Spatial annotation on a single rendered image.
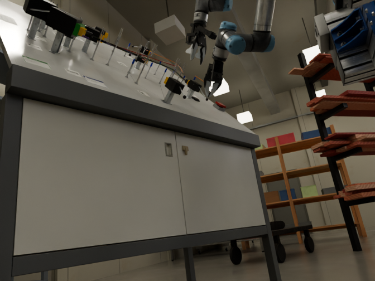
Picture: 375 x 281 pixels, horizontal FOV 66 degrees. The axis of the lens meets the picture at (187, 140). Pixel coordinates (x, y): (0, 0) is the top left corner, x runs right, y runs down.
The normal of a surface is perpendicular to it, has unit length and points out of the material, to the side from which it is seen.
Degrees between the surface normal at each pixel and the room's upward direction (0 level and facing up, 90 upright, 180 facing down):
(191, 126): 90
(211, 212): 90
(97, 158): 90
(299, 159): 90
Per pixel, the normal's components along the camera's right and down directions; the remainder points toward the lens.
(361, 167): -0.44, -0.23
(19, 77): 0.70, -0.30
